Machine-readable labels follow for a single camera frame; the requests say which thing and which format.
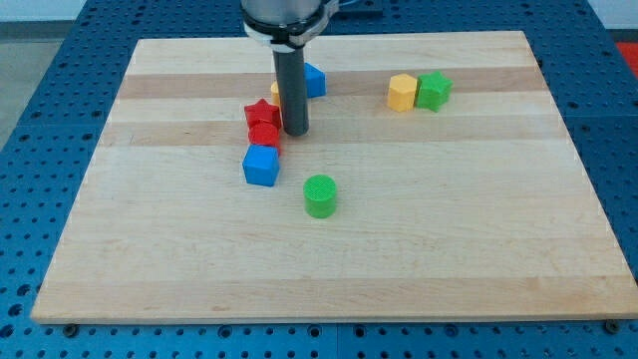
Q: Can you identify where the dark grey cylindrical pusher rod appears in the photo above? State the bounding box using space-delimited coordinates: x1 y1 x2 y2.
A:
273 49 309 137

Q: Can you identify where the blue triangle block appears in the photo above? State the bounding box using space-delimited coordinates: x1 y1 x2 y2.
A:
304 63 327 98

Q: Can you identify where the yellow heart block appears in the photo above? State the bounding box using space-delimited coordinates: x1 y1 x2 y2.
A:
270 82 280 106

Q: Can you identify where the red star block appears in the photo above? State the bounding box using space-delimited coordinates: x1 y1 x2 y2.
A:
244 99 282 130

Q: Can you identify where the red cylinder block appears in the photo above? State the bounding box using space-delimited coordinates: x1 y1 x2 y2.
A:
248 123 281 156

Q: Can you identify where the blue cube block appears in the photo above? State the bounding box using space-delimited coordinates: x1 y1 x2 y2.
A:
242 145 279 186

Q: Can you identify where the yellow hexagon block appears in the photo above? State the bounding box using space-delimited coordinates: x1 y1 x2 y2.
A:
387 74 418 112

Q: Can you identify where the green cylinder block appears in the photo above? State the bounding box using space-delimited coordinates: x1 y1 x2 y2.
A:
303 175 337 218

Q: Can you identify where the green star block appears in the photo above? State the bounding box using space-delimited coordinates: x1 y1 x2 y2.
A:
415 71 454 112

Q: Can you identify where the light wooden board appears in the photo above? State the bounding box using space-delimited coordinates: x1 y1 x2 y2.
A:
32 31 637 324

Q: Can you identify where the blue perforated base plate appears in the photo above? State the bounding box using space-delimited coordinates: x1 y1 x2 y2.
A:
1 0 637 358

